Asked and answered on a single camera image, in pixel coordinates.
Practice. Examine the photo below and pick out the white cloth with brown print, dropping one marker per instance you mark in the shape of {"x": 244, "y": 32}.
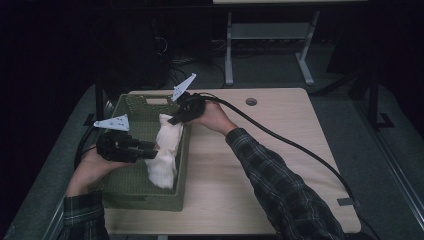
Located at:
{"x": 165, "y": 156}

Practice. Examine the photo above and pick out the grey tape strip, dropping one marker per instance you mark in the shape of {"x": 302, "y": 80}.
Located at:
{"x": 345, "y": 201}

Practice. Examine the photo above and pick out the white metal table frame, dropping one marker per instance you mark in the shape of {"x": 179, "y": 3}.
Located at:
{"x": 268, "y": 31}

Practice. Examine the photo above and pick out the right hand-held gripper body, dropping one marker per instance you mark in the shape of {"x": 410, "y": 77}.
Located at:
{"x": 191, "y": 106}

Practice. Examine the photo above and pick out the green woven basket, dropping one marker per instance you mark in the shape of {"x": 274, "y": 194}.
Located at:
{"x": 140, "y": 196}

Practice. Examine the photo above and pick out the person's left hand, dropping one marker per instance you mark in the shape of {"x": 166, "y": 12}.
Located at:
{"x": 86, "y": 176}

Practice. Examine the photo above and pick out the person's right hand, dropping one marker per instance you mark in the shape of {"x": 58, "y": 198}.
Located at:
{"x": 215, "y": 118}

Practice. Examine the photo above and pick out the black upright post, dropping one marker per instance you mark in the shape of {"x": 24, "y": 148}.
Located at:
{"x": 373, "y": 100}
{"x": 99, "y": 100}

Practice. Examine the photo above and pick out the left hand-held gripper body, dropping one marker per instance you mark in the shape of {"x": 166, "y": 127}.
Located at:
{"x": 116, "y": 146}

